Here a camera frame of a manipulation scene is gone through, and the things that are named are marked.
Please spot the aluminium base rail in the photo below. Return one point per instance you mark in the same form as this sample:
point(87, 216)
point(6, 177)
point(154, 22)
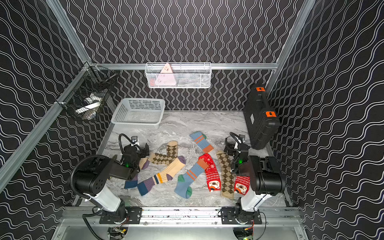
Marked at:
point(206, 217)

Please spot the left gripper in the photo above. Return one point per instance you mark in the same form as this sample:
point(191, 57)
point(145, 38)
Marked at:
point(143, 150)

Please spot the beige argyle sock left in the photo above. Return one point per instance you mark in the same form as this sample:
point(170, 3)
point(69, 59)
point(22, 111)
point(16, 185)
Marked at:
point(165, 159)

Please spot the beige argyle sock right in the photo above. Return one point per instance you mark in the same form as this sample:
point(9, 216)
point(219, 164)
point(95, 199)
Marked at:
point(227, 177)

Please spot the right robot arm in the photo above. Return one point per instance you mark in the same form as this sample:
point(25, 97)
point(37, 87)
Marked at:
point(256, 180)

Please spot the white wire wall basket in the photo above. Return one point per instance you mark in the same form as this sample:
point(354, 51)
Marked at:
point(187, 75)

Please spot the white plastic basket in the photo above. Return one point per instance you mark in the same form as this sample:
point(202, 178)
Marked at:
point(139, 113)

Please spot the blue sock green toe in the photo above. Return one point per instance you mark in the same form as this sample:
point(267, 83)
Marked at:
point(183, 187)

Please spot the white items in black basket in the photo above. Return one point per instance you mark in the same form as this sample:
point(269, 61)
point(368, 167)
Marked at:
point(89, 111)

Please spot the blue orange striped sock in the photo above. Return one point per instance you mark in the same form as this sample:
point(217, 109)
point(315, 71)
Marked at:
point(201, 141)

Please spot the black wire wall basket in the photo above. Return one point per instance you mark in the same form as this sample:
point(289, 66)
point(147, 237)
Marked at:
point(97, 80)

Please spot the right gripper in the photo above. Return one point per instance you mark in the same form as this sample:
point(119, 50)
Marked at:
point(231, 147)

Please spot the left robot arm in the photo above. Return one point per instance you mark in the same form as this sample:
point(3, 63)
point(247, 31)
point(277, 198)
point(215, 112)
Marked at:
point(89, 180)

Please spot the black tool case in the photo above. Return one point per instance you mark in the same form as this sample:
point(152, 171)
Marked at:
point(261, 119)

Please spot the pink triangular item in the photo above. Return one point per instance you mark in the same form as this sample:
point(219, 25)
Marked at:
point(166, 77)

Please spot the red christmas sock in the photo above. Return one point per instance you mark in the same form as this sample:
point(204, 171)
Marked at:
point(212, 175)
point(242, 185)

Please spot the beige argyle sock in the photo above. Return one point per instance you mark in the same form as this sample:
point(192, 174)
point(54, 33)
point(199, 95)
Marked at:
point(227, 177)
point(165, 159)

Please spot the cream purple striped sock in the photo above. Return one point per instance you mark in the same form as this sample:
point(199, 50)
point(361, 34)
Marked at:
point(164, 176)

